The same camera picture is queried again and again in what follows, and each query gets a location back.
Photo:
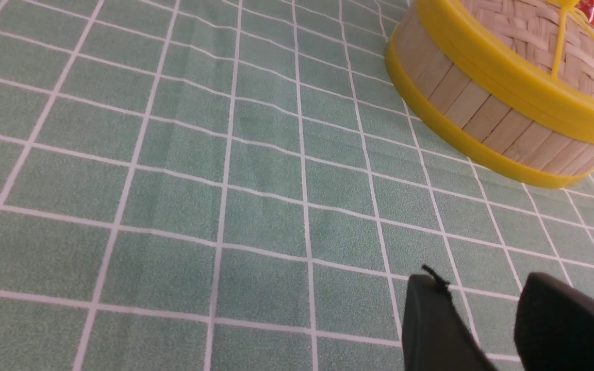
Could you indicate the green checkered tablecloth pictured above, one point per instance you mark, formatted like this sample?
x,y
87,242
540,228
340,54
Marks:
x,y
235,185

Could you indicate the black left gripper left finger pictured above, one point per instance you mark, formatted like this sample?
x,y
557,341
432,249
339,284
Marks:
x,y
434,337

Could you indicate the yellow bamboo steamer lid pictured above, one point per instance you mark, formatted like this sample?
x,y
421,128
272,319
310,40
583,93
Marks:
x,y
509,84

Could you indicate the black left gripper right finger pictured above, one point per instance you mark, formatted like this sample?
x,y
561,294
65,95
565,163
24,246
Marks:
x,y
554,327

